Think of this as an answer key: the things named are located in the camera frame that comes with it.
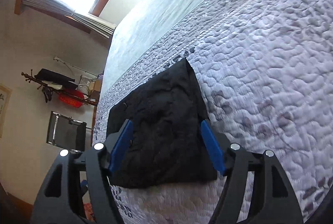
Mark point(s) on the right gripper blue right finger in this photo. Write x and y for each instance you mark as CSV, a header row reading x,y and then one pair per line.
x,y
273,198

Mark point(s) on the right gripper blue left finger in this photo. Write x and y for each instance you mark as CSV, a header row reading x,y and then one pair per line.
x,y
59,199

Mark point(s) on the black quilted pants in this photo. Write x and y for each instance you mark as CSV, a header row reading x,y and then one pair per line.
x,y
167,146

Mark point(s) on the red bag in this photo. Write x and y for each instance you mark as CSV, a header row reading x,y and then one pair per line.
x,y
70,97

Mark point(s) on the cardboard boxes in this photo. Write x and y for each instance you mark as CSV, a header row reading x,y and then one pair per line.
x,y
95,89

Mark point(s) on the black hanging coat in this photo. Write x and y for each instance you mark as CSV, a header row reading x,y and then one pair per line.
x,y
48,75

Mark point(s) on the grey curtain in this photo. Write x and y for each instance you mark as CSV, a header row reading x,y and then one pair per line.
x,y
100,26

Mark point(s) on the black metal frame chair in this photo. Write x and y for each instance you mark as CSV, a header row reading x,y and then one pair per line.
x,y
66,133

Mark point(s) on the framed wall picture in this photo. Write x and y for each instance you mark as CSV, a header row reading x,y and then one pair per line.
x,y
5,98

